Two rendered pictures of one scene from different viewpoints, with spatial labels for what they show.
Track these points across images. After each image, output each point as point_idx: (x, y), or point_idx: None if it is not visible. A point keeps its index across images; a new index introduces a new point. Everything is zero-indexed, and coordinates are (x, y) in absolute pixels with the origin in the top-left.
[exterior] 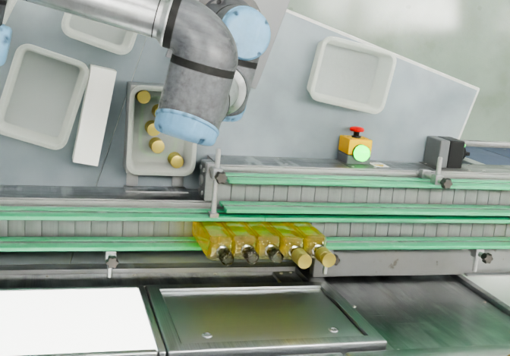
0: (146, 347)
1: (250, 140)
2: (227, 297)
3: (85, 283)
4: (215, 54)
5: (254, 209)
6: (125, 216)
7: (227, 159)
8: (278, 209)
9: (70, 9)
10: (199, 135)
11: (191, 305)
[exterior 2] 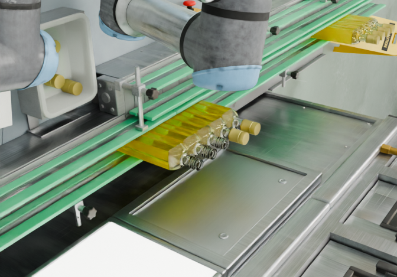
0: (206, 274)
1: (114, 42)
2: (182, 192)
3: (41, 239)
4: None
5: (168, 107)
6: (82, 165)
7: (114, 69)
8: (182, 100)
9: None
10: (256, 81)
11: (171, 214)
